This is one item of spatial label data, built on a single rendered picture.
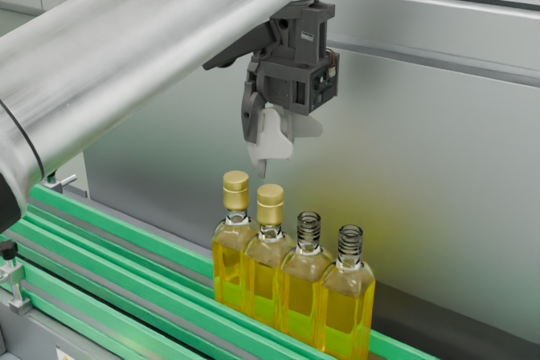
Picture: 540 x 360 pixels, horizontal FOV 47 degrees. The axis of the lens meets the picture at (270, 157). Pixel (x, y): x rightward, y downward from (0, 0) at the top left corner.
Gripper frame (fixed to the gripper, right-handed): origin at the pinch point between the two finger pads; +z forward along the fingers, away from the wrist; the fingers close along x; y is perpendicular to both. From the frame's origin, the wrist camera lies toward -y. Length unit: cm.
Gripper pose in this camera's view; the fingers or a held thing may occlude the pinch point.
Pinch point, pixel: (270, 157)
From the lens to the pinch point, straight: 77.3
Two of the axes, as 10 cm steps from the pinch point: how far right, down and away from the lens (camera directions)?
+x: 5.5, -3.9, 7.4
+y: 8.4, 2.6, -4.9
